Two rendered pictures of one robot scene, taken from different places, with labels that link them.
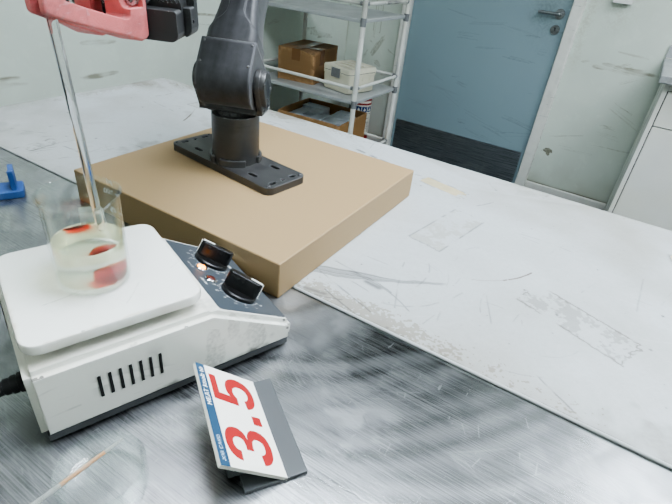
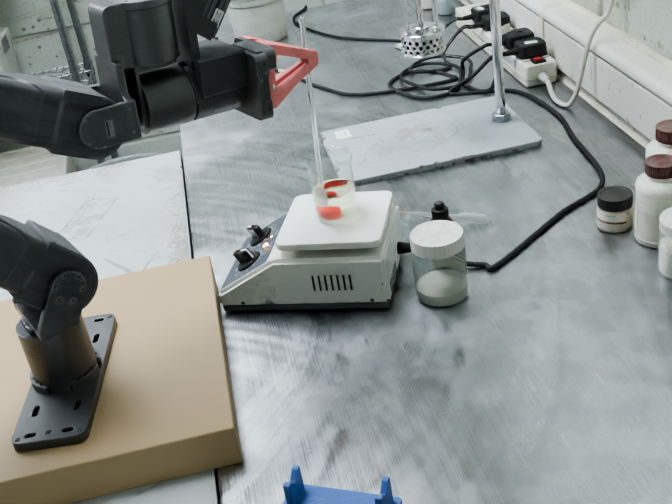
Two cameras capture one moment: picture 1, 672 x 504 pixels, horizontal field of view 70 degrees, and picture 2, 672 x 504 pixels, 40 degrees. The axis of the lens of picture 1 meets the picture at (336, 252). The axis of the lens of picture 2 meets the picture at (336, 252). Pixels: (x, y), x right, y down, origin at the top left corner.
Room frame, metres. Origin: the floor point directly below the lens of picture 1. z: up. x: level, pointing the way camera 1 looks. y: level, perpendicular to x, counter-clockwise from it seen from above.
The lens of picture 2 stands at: (0.82, 0.95, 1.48)
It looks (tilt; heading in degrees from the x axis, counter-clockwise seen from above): 30 degrees down; 236
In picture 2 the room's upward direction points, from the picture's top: 10 degrees counter-clockwise
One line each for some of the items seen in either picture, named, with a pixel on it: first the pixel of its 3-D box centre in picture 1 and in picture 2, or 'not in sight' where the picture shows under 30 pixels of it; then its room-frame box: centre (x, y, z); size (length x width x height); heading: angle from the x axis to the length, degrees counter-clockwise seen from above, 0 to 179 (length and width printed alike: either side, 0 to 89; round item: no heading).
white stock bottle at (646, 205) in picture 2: not in sight; (660, 200); (-0.01, 0.40, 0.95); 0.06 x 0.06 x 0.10
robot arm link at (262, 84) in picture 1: (235, 89); (46, 288); (0.61, 0.15, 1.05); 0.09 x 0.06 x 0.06; 86
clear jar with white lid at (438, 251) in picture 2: not in sight; (439, 264); (0.23, 0.29, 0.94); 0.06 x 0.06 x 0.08
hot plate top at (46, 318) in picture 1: (97, 278); (335, 219); (0.29, 0.18, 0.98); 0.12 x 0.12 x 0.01; 41
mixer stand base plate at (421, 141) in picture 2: not in sight; (425, 138); (-0.05, -0.03, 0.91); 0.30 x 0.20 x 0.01; 152
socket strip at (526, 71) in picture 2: not in sight; (501, 39); (-0.40, -0.20, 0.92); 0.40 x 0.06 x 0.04; 62
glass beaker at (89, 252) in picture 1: (88, 237); (333, 184); (0.28, 0.17, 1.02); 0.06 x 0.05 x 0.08; 46
